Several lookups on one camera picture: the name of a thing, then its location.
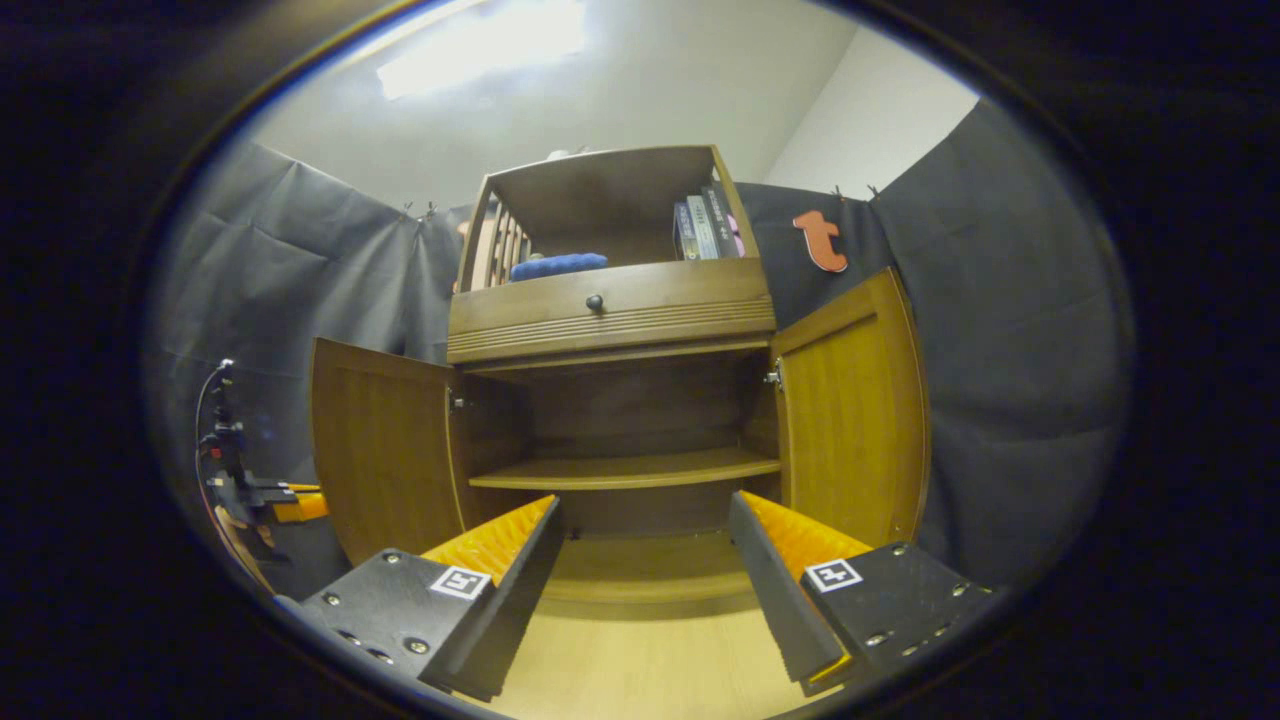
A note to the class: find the wooden cabinet door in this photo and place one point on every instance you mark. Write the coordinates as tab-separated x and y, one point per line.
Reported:
850	420
385	450

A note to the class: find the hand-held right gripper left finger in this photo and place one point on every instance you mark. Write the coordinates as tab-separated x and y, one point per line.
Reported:
515	600

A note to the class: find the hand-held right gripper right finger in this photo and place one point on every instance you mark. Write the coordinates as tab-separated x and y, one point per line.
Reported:
775	600

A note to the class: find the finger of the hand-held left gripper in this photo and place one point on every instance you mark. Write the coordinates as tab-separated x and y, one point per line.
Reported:
305	508

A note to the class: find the wooden cabinet drawer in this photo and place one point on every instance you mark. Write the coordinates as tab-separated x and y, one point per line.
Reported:
680	290

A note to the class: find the wooden inner cabinet shelf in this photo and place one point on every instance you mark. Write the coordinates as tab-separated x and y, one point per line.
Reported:
620	468

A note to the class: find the white book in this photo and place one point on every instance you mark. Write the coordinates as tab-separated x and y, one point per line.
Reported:
702	228

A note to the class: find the blue folded towel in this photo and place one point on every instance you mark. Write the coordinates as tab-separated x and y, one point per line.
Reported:
555	266

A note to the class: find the grey book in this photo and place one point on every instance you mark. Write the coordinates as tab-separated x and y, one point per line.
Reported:
683	232

